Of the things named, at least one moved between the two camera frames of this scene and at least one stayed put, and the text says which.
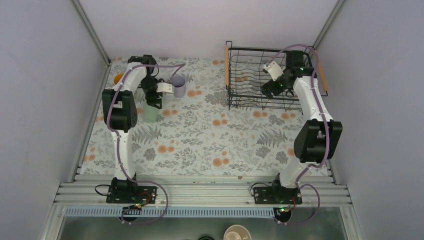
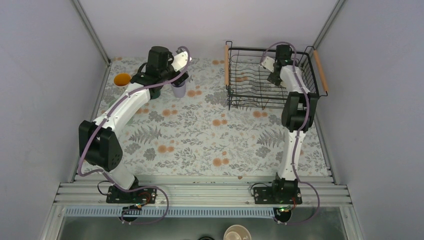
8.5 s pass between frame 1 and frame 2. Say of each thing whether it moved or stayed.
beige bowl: stayed
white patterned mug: stayed
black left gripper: moved
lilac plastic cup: stayed
